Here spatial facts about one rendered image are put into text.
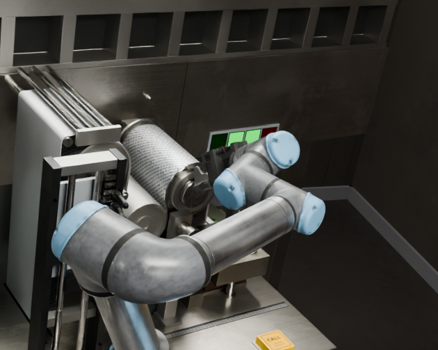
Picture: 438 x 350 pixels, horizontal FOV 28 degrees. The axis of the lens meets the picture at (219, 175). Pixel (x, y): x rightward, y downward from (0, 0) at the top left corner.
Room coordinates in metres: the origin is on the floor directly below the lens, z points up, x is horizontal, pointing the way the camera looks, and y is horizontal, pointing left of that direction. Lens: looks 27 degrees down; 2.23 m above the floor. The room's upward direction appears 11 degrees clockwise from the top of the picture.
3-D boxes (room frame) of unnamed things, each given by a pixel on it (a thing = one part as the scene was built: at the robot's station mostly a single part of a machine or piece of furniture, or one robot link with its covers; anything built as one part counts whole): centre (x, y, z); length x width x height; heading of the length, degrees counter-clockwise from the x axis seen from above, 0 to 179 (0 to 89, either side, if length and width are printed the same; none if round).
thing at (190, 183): (1.81, 0.05, 1.25); 0.07 x 0.02 x 0.07; 128
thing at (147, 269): (1.30, -0.04, 1.44); 0.49 x 0.11 x 0.12; 146
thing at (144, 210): (1.85, 0.23, 1.18); 0.26 x 0.12 x 0.12; 38
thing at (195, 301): (1.96, 0.09, 0.92); 0.28 x 0.04 x 0.04; 38
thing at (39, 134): (1.74, 0.42, 1.17); 0.34 x 0.05 x 0.54; 38
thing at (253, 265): (2.06, 0.01, 1.00); 0.40 x 0.16 x 0.06; 38
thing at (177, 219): (1.77, 0.06, 1.05); 0.06 x 0.05 x 0.31; 38
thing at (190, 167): (1.82, 0.06, 1.25); 0.15 x 0.01 x 0.15; 128
